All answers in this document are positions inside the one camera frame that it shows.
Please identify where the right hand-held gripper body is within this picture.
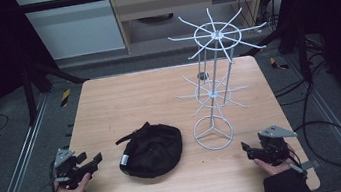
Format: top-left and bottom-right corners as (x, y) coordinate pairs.
(251, 121), (302, 170)

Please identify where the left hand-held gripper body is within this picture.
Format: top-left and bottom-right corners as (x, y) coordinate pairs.
(49, 143), (102, 192)

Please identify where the person's right hand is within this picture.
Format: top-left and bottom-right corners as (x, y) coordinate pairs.
(252, 145), (302, 179)

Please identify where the black cap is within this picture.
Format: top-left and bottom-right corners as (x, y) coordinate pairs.
(112, 117), (188, 184)

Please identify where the yellow black striped tape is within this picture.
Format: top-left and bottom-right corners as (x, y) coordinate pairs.
(268, 54), (290, 73)
(58, 88), (74, 108)

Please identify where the black metal stand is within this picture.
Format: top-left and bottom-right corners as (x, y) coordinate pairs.
(236, 19), (317, 92)
(16, 51), (94, 127)

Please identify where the white cabinet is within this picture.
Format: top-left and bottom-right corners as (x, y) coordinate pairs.
(14, 0), (128, 65)

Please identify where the wooden cabinet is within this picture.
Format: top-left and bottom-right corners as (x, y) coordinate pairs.
(107, 0), (302, 56)

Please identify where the white wire display rack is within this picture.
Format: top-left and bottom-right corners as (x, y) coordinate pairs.
(163, 0), (285, 156)

